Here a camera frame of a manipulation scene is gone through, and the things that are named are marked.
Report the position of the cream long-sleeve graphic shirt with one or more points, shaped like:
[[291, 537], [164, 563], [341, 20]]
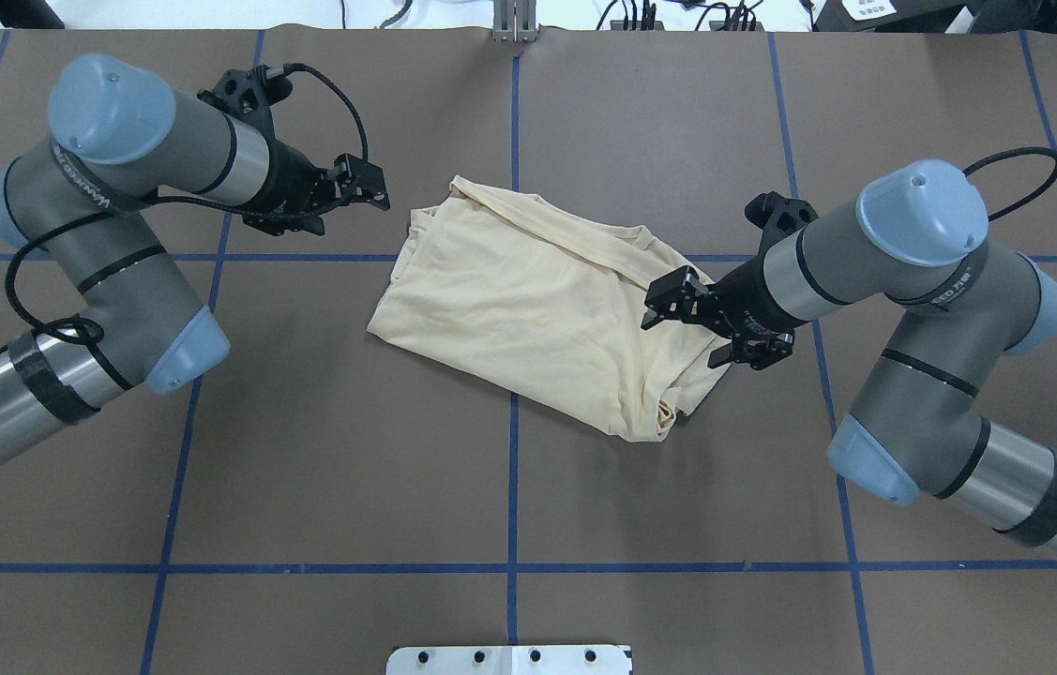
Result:
[[505, 286]]

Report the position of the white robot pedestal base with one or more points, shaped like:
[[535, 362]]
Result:
[[512, 659]]

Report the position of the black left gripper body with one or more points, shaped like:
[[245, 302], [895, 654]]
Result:
[[290, 181]]

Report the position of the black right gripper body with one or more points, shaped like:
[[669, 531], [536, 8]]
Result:
[[747, 306]]

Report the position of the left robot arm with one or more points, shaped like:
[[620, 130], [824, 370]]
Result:
[[105, 306]]

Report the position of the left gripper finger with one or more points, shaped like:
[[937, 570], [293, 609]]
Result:
[[312, 224], [357, 180]]

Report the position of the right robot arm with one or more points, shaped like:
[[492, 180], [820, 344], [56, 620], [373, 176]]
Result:
[[919, 236]]

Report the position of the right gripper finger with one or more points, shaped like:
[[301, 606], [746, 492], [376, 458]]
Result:
[[680, 296], [734, 352]]

